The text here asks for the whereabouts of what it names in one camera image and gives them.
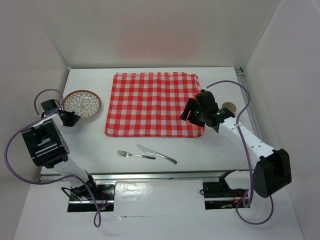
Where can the silver fork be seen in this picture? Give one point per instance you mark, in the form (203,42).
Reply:
(127,154)

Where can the aluminium front rail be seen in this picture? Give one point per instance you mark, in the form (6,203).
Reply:
(174,175)

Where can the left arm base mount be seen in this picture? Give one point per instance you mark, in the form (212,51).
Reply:
(104,197)

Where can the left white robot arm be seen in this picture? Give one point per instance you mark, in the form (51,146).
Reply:
(48,148)

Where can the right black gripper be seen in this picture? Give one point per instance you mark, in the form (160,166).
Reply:
(190,105)

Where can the silver table knife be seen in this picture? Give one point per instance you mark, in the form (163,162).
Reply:
(149,151)

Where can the patterned plate brown rim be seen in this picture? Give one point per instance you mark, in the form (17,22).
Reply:
(84,103)

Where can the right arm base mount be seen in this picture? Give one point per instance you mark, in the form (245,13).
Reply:
(218,196)

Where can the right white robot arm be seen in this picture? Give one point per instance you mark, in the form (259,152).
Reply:
(270,168)

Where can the red white checkered cloth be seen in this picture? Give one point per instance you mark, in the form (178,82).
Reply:
(149,104)

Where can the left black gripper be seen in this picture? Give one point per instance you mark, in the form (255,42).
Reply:
(73,118)

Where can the brown paper cup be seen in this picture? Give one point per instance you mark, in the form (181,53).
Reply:
(230,106)

